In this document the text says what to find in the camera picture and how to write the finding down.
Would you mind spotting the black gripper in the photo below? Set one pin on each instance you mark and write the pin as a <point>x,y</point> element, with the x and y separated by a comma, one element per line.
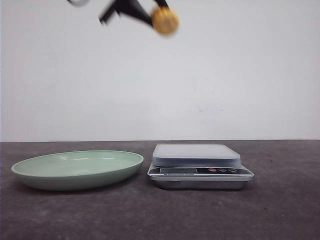
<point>131,8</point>

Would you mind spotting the yellow corn cob piece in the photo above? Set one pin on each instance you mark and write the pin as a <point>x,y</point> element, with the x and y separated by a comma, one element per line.
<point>164,21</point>

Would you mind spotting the silver digital kitchen scale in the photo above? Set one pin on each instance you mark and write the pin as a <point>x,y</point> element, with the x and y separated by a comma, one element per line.
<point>198,166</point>

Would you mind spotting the light green oval plate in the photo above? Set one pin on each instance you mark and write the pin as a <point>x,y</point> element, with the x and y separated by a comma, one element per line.
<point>77,170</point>

